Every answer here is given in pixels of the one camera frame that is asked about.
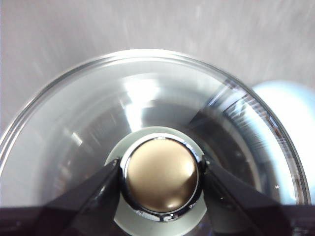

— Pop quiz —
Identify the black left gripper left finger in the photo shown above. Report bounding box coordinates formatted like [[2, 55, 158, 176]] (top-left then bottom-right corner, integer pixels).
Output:
[[0, 158, 122, 236]]

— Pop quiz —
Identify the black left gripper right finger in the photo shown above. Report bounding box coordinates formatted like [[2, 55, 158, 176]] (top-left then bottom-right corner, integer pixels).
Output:
[[200, 159, 315, 236]]

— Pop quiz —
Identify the glass lid with green knob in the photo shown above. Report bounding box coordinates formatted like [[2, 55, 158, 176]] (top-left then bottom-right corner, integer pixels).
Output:
[[0, 48, 312, 236]]

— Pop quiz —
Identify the blue round plate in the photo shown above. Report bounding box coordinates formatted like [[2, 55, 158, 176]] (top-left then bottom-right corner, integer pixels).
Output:
[[252, 80, 315, 206]]

